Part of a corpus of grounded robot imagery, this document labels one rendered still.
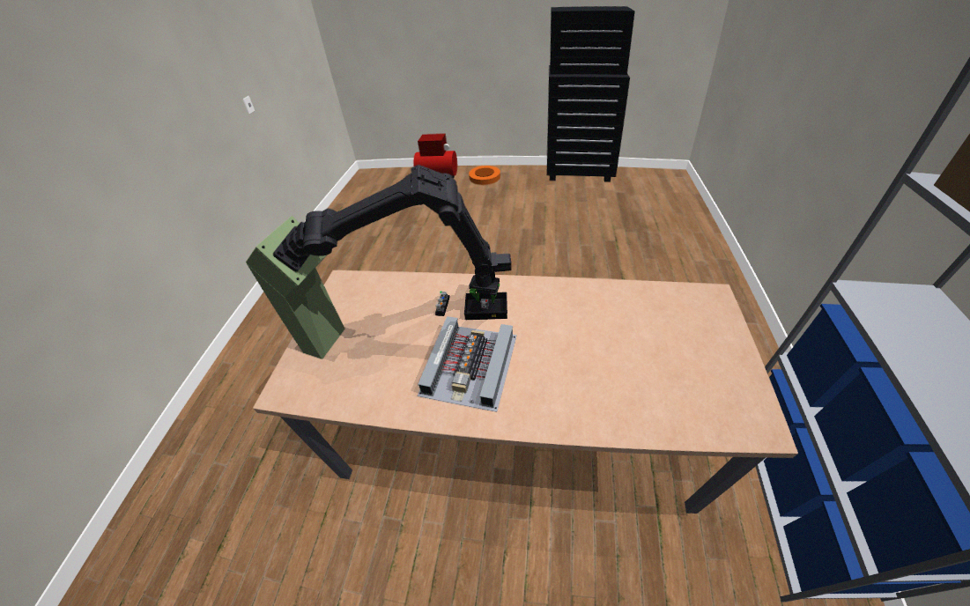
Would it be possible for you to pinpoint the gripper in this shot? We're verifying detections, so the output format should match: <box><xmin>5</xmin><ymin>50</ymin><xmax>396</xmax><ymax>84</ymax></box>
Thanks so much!
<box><xmin>469</xmin><ymin>272</ymin><xmax>500</xmax><ymax>303</ymax></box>

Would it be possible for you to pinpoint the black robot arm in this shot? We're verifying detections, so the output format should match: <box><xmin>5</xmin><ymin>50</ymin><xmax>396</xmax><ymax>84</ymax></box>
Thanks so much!
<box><xmin>273</xmin><ymin>165</ymin><xmax>512</xmax><ymax>282</ymax></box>

